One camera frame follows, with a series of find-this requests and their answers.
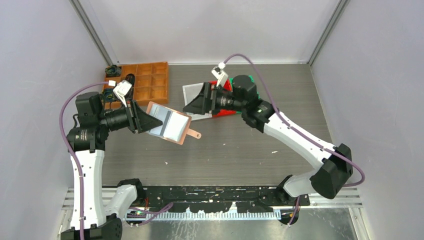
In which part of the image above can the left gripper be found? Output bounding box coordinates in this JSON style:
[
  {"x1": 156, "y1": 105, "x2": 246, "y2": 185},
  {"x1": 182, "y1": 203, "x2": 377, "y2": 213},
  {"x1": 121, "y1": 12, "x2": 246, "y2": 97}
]
[{"x1": 98, "y1": 97, "x2": 162, "y2": 133}]

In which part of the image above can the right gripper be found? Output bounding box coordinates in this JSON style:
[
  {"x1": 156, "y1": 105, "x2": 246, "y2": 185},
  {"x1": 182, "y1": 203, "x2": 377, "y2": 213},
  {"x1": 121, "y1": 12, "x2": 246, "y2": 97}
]
[{"x1": 183, "y1": 82, "x2": 246, "y2": 116}]

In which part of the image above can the pink leather card holder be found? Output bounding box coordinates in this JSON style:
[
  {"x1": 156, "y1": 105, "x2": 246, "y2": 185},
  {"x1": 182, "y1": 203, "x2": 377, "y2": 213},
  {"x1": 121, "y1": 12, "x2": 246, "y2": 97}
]
[{"x1": 146, "y1": 101, "x2": 202, "y2": 145}]

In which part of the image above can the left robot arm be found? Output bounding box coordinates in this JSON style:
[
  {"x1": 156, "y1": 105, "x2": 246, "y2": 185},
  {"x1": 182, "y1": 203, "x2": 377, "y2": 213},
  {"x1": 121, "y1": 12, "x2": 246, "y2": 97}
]
[{"x1": 60, "y1": 92, "x2": 163, "y2": 240}]

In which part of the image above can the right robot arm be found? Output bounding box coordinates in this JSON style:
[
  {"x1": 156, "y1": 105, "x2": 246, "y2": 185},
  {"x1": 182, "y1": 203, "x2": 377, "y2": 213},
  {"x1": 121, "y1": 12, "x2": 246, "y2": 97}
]
[{"x1": 183, "y1": 75, "x2": 353, "y2": 206}]

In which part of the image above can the white plastic bin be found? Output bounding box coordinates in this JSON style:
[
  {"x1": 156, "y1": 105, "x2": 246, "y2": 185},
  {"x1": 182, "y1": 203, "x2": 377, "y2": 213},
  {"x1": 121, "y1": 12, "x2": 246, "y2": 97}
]
[{"x1": 182, "y1": 83, "x2": 213, "y2": 121}]

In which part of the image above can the red plastic bin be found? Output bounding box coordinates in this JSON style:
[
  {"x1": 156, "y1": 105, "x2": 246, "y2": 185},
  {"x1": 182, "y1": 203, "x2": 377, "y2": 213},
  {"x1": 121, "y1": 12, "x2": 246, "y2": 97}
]
[{"x1": 212, "y1": 78, "x2": 237, "y2": 118}]

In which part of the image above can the orange compartment tray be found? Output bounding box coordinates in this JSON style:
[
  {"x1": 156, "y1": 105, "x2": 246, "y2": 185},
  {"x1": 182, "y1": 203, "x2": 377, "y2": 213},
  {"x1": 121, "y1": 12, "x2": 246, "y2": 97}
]
[{"x1": 104, "y1": 61, "x2": 169, "y2": 106}]

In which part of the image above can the green plastic bin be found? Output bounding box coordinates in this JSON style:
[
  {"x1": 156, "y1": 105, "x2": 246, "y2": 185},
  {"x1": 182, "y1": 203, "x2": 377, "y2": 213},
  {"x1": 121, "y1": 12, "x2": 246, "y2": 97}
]
[{"x1": 248, "y1": 75, "x2": 261, "y2": 99}]

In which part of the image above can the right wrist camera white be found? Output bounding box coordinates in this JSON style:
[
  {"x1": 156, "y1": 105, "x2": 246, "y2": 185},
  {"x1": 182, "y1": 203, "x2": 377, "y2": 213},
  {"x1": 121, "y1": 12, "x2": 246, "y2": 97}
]
[{"x1": 211, "y1": 62, "x2": 229, "y2": 87}]

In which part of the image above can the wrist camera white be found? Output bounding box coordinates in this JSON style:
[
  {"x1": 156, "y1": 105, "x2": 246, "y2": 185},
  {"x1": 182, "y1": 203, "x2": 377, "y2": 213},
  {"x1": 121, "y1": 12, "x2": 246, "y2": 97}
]
[
  {"x1": 211, "y1": 62, "x2": 229, "y2": 87},
  {"x1": 108, "y1": 80, "x2": 133, "y2": 108}
]

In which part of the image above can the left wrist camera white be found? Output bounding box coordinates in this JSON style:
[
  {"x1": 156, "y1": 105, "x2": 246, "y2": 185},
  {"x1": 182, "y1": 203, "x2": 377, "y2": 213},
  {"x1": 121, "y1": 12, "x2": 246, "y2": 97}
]
[{"x1": 108, "y1": 80, "x2": 133, "y2": 108}]

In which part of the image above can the green patterned strap lower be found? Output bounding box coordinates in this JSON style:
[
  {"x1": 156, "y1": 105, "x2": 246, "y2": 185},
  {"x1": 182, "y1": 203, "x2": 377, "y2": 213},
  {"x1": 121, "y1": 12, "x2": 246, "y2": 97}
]
[{"x1": 100, "y1": 88, "x2": 116, "y2": 103}]

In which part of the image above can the green patterned strap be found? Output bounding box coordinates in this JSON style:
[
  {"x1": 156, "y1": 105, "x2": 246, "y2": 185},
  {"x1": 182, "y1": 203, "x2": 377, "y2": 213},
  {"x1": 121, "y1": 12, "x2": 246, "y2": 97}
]
[
  {"x1": 104, "y1": 65, "x2": 122, "y2": 78},
  {"x1": 100, "y1": 88, "x2": 116, "y2": 103}
]

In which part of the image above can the black coiled strap small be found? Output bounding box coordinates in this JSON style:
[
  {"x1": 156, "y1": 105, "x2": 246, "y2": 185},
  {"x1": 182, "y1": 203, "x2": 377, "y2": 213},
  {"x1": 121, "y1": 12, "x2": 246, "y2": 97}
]
[{"x1": 125, "y1": 73, "x2": 136, "y2": 86}]

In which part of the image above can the green patterned strap upper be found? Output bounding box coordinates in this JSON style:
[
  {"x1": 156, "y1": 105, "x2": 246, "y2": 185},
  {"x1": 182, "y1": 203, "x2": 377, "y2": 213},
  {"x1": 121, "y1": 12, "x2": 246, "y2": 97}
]
[{"x1": 104, "y1": 65, "x2": 122, "y2": 78}]

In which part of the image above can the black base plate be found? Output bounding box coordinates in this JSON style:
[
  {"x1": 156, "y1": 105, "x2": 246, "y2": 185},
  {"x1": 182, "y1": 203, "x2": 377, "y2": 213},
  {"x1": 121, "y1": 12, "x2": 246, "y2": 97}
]
[{"x1": 130, "y1": 185, "x2": 296, "y2": 214}]

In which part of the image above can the aluminium rail front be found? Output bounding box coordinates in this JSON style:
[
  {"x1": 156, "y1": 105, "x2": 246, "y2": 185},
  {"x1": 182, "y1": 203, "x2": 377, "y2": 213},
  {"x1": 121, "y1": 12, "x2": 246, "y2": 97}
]
[{"x1": 63, "y1": 186, "x2": 363, "y2": 224}]

